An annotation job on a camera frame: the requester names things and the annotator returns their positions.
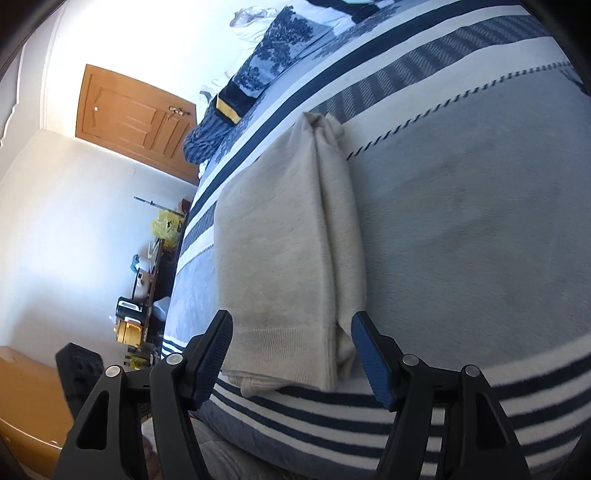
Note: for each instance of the beige knit sweater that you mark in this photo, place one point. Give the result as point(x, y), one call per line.
point(289, 262)

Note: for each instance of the navy yellow rolled duvet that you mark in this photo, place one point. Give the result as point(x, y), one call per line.
point(222, 114)

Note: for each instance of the black white appliance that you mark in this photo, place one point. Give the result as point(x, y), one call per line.
point(128, 308)

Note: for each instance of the dark wooden side shelf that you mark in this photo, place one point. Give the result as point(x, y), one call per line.
point(152, 286)

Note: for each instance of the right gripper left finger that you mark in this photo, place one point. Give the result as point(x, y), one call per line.
point(106, 440)

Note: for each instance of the navy yellow floral pillow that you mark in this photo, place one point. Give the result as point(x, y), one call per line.
point(290, 33)

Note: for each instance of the yellow electric kettle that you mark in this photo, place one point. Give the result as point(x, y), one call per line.
point(128, 332)

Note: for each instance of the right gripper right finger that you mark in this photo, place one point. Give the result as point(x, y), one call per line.
point(478, 441)

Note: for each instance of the orange wooden door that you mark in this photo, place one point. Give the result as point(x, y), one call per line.
point(137, 120)

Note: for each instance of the white crumpled bedsheet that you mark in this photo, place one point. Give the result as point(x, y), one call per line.
point(249, 24)

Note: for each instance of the yellow plastic bag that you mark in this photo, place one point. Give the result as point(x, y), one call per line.
point(167, 227)

